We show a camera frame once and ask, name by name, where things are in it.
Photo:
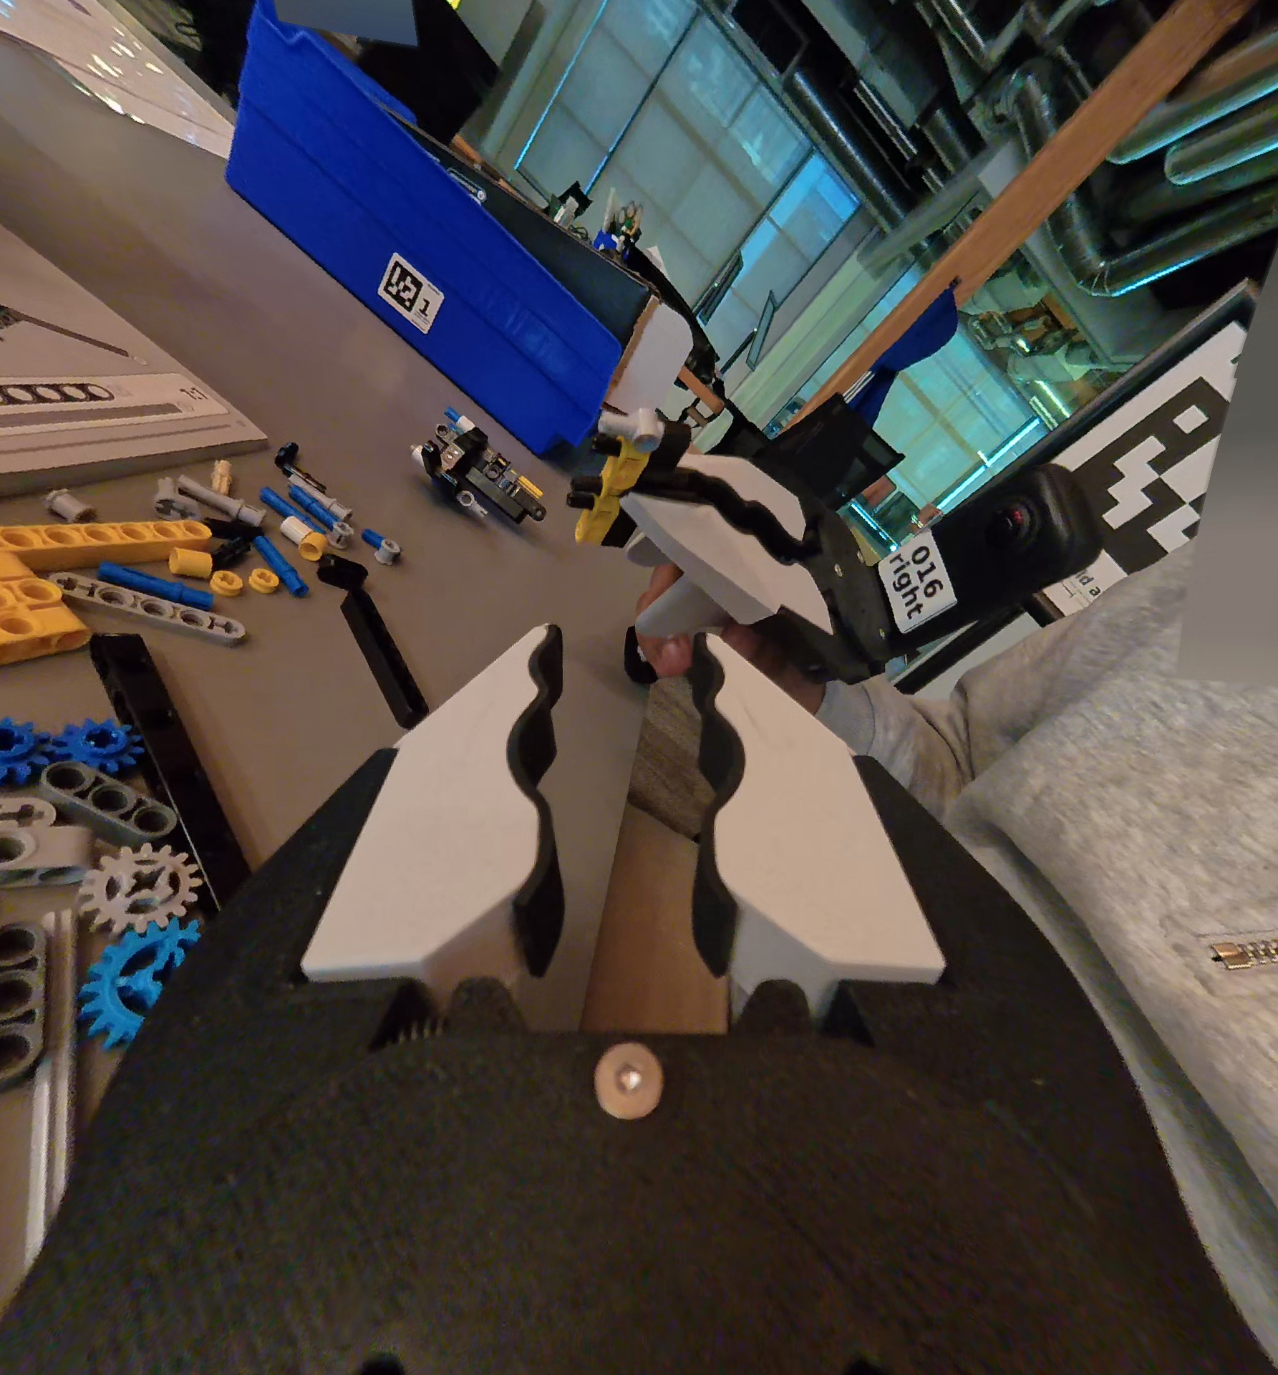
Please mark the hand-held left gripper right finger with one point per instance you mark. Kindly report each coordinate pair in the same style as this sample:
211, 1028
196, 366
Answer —
822, 849

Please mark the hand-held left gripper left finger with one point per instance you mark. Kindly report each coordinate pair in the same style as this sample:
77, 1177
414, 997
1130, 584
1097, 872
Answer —
424, 828

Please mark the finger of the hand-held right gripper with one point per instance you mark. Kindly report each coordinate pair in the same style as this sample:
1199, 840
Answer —
773, 500
714, 559

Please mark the yellow lego assembly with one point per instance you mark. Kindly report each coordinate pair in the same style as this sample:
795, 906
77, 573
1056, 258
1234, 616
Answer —
617, 484

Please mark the person's right forearm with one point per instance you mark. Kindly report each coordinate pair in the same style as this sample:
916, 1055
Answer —
918, 731

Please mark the short black lego beam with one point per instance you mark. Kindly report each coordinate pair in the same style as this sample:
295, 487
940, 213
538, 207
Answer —
382, 656

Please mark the small black lego assembly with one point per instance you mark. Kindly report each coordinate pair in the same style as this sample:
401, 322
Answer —
477, 467

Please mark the long black lego beam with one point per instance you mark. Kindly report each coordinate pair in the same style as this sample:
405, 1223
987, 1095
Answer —
155, 731

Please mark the light grey lego gear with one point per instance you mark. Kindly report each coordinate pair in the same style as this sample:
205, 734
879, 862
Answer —
112, 897

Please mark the large blue lego gear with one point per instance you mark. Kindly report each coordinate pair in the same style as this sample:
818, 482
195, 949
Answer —
128, 984

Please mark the black lego pins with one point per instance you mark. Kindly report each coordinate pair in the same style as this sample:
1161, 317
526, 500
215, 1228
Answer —
233, 542

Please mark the thin light grey lego beam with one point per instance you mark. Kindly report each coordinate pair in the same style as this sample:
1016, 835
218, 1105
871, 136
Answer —
155, 613

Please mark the scattered blue lego pins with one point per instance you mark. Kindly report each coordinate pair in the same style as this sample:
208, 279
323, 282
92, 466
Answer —
155, 584

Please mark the light grey lego connector block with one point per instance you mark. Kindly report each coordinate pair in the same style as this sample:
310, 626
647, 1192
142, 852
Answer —
47, 855

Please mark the long grey lego pin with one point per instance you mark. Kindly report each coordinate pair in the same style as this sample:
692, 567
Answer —
220, 503

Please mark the black lego pin with axle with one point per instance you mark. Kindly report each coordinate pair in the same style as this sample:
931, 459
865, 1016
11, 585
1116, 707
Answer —
295, 463

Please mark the small grey lego connector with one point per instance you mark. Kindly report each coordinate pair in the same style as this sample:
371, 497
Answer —
168, 497

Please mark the light grey axle-hole lego beam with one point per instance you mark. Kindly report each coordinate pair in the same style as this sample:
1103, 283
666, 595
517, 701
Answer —
5, 815

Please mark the long light grey lego beam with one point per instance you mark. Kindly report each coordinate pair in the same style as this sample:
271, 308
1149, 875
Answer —
53, 1075

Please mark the long yellow lego beam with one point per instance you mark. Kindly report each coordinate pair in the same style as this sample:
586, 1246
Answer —
59, 542

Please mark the grey lego pin connector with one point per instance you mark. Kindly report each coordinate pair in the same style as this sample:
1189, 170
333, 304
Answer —
70, 503

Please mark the lego instruction booklet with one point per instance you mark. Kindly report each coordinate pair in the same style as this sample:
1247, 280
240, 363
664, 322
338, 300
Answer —
59, 323

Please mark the person's right hand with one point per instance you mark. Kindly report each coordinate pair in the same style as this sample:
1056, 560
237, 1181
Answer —
670, 656

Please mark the blue cloth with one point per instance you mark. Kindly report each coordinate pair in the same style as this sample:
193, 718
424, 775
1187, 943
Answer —
918, 333

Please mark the black and white marker board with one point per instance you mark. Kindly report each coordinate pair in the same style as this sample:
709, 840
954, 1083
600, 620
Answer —
1165, 451

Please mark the person's grey zip hoodie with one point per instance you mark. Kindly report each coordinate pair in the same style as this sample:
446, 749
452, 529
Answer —
1187, 913

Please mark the wooden beam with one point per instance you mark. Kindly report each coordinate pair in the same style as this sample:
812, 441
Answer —
1080, 145

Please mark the blue storage bin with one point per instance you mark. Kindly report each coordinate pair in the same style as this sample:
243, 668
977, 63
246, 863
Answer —
382, 194

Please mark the metal ventilation ducts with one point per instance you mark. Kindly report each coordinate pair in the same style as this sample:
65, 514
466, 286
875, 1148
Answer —
1218, 151

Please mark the yellow lego frame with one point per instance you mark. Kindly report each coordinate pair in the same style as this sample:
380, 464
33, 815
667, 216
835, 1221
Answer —
5, 613

